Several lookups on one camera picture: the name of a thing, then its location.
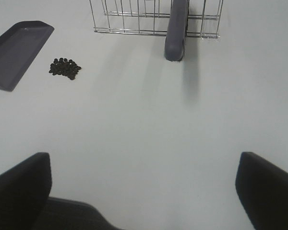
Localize grey plastic dustpan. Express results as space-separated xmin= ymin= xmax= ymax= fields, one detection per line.
xmin=0 ymin=21 xmax=54 ymax=92

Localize chrome wire rack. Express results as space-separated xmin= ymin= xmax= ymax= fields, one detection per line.
xmin=89 ymin=0 xmax=224 ymax=39

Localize grey brush black bristles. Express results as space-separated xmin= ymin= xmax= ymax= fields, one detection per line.
xmin=164 ymin=0 xmax=189 ymax=61

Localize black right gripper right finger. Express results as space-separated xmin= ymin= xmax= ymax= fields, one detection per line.
xmin=235 ymin=152 xmax=288 ymax=230

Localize pile of coffee beans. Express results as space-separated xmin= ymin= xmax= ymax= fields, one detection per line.
xmin=48 ymin=57 xmax=82 ymax=80

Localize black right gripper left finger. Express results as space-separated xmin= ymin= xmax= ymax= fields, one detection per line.
xmin=0 ymin=152 xmax=117 ymax=230

